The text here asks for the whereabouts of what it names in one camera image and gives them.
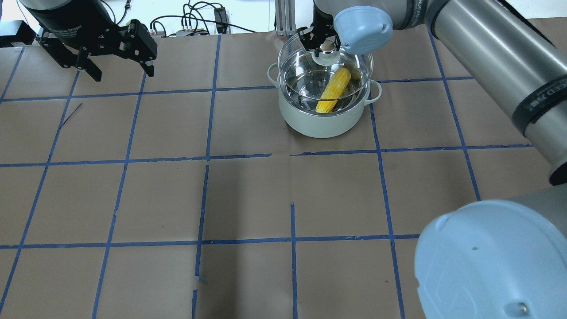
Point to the black device on left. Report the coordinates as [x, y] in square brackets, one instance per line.
[16, 33]

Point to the black power adapter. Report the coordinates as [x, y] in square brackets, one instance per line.
[221, 20]

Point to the brown paper table cover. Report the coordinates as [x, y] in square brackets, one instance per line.
[166, 197]

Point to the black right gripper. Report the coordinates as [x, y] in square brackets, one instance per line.
[322, 23]

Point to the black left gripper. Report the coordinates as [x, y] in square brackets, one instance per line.
[73, 23]

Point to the aluminium frame post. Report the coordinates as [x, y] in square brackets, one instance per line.
[285, 17]

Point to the yellow corn cob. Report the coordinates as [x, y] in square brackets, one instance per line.
[334, 90]

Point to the glass pot lid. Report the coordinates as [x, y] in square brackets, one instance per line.
[303, 75]

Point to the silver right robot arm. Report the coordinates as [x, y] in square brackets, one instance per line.
[440, 142]

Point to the pale green metal pot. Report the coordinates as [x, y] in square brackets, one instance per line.
[324, 125]

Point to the grey cable connector hub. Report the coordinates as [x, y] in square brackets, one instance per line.
[185, 33]

